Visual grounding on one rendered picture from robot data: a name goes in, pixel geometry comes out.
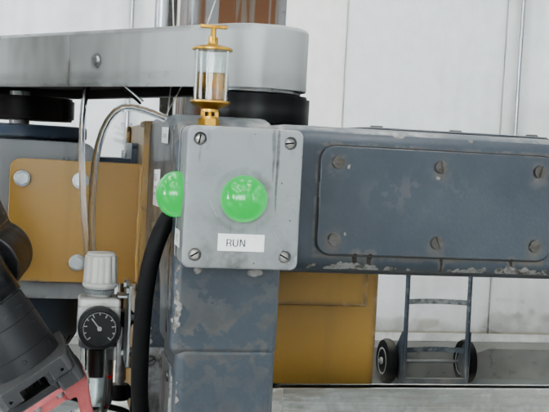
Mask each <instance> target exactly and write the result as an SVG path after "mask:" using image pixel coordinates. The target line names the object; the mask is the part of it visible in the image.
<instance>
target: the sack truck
mask: <svg viewBox="0 0 549 412"><path fill-rule="evenodd" d="M410 282H411V276H410V275H407V276H406V287H405V303H404V331H402V333H401V335H400V337H399V341H398V342H397V344H396V345H395V343H394V341H393V340H391V339H389V338H384V339H383V340H381V341H380V342H379V344H378V347H377V356H376V364H377V374H378V377H379V379H380V380H381V381H382V382H384V383H391V382H393V381H394V380H395V376H396V378H397V379H398V380H399V382H400V384H468V383H470V382H472V381H473V380H474V378H475V375H476V371H477V354H476V349H475V346H474V344H473V343H472V342H471V332H470V329H471V300H472V284H473V277H468V290H467V300H457V299H439V298H415V299H409V298H410ZM409 304H451V305H464V306H466V335H465V339H463V340H461V341H459V342H458V343H457V345H456V347H407V345H408V314H409ZM407 352H454V353H453V360H424V359H407ZM406 362H414V363H453V368H454V372H455V374H456V378H405V375H406Z"/></svg>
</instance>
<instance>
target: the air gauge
mask: <svg viewBox="0 0 549 412"><path fill-rule="evenodd" d="M120 333H121V323H120V320H119V318H118V315H117V314H116V313H115V311H113V310H112V309H110V308H109V307H105V306H94V307H90V308H88V309H86V310H85V312H84V313H83V314H82V315H81V316H80V318H79V320H78V336H79V338H80V339H81V341H82V342H83V343H84V344H85V345H86V346H87V347H90V348H91V349H95V350H103V349H106V348H108V347H111V346H112V345H114V344H115V343H116V342H117V340H118V338H119V336H120Z"/></svg>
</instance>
